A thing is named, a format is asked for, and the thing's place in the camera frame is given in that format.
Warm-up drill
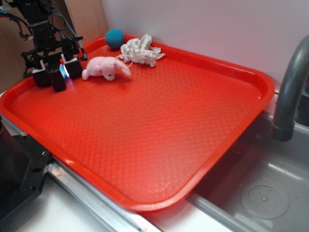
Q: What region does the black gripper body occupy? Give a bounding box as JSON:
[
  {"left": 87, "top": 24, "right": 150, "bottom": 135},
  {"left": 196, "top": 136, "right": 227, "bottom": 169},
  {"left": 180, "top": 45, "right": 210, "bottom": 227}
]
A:
[{"left": 21, "top": 36, "right": 88, "bottom": 78}]

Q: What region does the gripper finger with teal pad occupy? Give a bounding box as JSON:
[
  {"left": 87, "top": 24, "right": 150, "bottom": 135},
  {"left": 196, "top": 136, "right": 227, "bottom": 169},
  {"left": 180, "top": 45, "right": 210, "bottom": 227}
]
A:
[
  {"left": 32, "top": 61, "right": 51, "bottom": 87},
  {"left": 61, "top": 54, "right": 83, "bottom": 79}
]

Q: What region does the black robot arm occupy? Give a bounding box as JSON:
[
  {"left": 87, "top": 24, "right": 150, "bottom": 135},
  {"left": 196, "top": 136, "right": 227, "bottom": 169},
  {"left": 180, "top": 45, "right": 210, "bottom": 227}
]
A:
[{"left": 0, "top": 0, "right": 88, "bottom": 92}]

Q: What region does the brown wooden panel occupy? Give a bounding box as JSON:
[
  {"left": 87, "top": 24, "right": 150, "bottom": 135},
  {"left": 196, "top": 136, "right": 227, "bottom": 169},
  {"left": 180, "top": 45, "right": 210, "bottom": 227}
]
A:
[{"left": 0, "top": 0, "right": 108, "bottom": 92}]

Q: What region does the pink plush bunny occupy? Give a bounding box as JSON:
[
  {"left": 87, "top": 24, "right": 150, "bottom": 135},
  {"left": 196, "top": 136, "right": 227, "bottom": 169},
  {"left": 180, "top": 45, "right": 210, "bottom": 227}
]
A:
[{"left": 82, "top": 57, "right": 131, "bottom": 81}]

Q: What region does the teal crocheted ball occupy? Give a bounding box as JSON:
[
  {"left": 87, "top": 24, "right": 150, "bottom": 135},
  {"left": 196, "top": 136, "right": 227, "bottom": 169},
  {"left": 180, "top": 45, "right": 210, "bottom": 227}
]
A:
[{"left": 105, "top": 29, "right": 125, "bottom": 49}]

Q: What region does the crumpled white paper towel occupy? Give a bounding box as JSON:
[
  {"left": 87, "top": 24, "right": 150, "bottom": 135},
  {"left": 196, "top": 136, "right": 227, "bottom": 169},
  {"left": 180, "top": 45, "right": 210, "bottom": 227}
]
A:
[{"left": 117, "top": 34, "right": 166, "bottom": 67}]

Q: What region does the red plastic tray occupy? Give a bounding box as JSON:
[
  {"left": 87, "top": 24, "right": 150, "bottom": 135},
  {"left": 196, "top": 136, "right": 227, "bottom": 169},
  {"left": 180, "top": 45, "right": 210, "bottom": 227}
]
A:
[{"left": 0, "top": 45, "right": 275, "bottom": 212}]

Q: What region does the dark grey faucet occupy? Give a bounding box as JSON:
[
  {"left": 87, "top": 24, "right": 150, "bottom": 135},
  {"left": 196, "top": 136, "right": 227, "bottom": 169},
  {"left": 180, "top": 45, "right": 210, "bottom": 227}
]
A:
[{"left": 271, "top": 36, "right": 309, "bottom": 142}]

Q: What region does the grey sink basin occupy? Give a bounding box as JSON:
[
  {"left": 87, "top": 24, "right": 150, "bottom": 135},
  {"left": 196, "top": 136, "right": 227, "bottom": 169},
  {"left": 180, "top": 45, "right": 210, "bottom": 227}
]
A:
[{"left": 188, "top": 113, "right": 309, "bottom": 232}]

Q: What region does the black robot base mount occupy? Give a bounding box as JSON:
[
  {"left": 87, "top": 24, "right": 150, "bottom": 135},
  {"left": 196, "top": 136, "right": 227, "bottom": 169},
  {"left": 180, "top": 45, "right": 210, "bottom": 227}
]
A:
[{"left": 0, "top": 122, "right": 51, "bottom": 223}]

